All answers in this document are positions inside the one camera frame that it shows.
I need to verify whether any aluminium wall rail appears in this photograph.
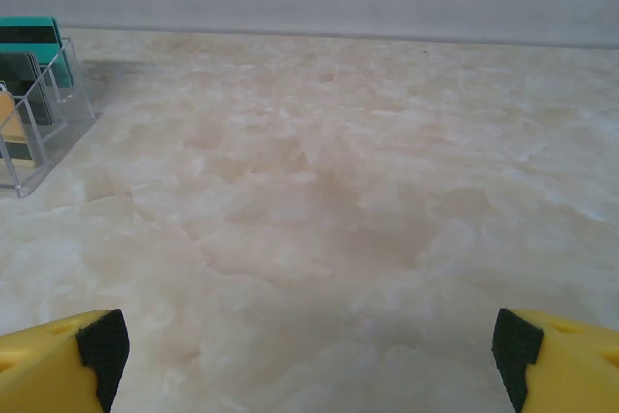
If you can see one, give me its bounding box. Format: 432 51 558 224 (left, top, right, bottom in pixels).
60 25 619 52

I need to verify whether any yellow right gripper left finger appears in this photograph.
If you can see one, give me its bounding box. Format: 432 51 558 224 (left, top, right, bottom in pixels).
0 308 131 413

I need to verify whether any gold card with black stripe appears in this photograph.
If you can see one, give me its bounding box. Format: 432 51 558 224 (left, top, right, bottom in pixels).
0 92 38 167

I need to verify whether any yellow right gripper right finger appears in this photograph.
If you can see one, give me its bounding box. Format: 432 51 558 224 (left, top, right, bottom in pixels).
490 307 619 413

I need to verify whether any black Vip credit card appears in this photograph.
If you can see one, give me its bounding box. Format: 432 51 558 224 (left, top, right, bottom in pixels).
0 51 53 127

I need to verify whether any teal credit card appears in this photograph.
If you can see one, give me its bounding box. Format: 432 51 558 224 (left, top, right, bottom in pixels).
0 15 74 90

